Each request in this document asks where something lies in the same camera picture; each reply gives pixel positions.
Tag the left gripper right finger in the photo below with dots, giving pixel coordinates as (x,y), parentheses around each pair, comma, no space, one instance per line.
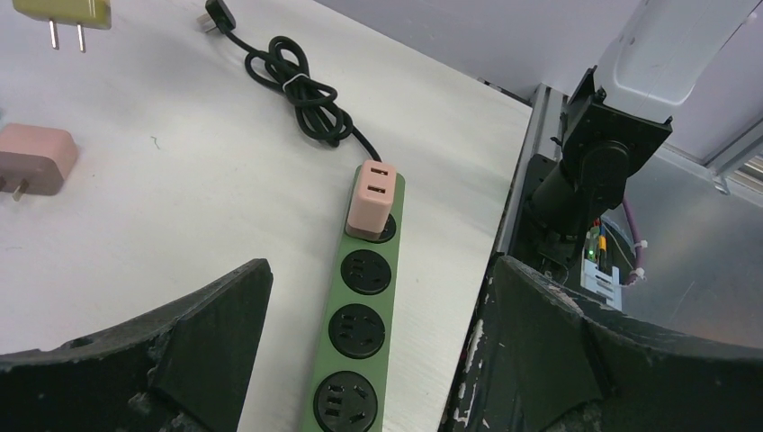
(585,365)

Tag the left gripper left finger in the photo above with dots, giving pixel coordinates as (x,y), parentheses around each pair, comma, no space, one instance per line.
(184,366)

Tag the green power strip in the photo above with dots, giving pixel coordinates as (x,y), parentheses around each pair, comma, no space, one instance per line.
(350,370)

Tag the pink charger plug end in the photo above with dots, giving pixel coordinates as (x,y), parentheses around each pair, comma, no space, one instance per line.
(371,200)

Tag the pink charger plug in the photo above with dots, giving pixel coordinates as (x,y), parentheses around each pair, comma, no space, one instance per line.
(35,160)

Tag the yellow charger plug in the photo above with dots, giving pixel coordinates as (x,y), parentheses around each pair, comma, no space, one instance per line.
(81,14)

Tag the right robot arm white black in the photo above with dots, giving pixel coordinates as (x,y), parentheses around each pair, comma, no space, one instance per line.
(622,111)

